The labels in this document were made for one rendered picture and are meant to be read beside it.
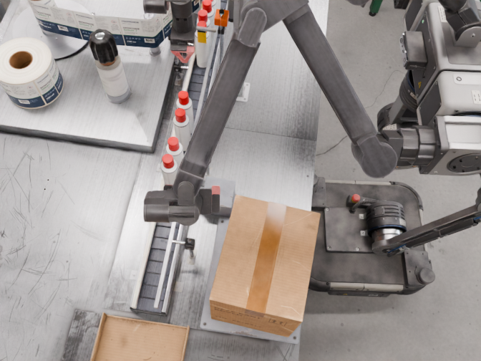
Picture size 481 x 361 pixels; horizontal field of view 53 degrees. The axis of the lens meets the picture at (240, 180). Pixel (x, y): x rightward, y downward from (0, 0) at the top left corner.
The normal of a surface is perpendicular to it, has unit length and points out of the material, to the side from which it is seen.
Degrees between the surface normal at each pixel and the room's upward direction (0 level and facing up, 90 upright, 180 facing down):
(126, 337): 0
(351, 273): 0
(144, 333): 0
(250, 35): 51
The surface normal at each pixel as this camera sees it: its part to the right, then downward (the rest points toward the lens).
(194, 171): 0.05, 0.44
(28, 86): 0.41, 0.83
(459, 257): 0.04, -0.44
